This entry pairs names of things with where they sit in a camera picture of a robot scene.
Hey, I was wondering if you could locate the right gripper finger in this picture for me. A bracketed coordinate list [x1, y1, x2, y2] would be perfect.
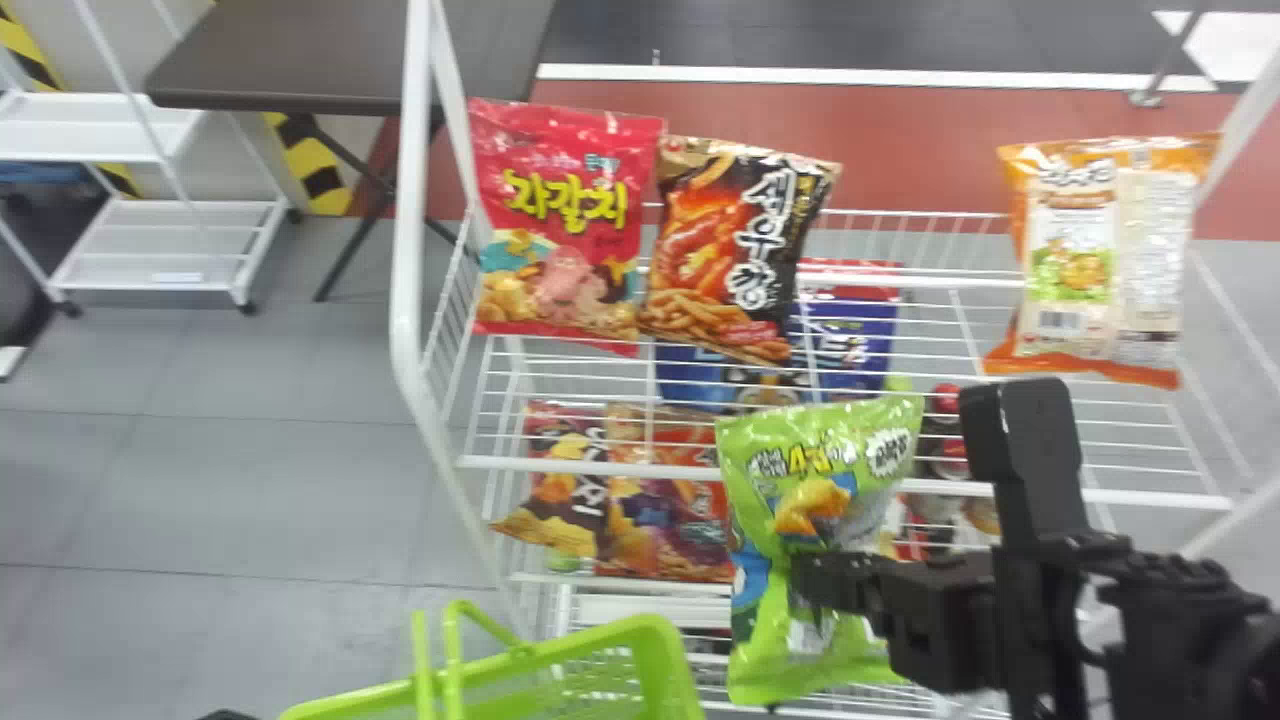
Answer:
[789, 551, 881, 615]

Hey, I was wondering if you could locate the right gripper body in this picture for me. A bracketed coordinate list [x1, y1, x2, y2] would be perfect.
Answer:
[864, 553, 1013, 697]

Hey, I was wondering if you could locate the green snack packet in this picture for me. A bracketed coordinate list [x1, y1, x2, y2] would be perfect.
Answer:
[715, 393, 926, 707]

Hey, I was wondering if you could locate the green basket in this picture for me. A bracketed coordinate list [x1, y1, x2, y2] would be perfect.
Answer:
[278, 600, 706, 720]

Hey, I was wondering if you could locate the purple snack packet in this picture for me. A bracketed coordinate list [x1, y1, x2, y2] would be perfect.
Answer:
[490, 400, 737, 585]

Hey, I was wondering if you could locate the blue snack packet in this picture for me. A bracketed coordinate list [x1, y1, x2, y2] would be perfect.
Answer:
[655, 258, 903, 413]

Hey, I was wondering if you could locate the black snack packet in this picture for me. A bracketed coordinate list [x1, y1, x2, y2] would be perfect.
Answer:
[637, 135, 843, 369]

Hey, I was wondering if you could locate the orange snack packet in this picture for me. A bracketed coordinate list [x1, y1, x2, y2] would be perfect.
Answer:
[983, 133, 1223, 391]

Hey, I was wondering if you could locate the red snack packet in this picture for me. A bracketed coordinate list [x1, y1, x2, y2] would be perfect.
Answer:
[468, 98, 667, 358]

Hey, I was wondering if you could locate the dark side table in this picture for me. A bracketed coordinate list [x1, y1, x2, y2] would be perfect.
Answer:
[144, 0, 557, 303]

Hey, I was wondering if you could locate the white shelf trolley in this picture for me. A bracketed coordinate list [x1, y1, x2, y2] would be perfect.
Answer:
[0, 0, 292, 317]

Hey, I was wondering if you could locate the white wire rack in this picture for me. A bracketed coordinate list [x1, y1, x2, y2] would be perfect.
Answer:
[388, 0, 1280, 720]

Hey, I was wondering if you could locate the striped post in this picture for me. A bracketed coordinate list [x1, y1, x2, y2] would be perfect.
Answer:
[261, 111, 354, 217]
[0, 12, 142, 198]

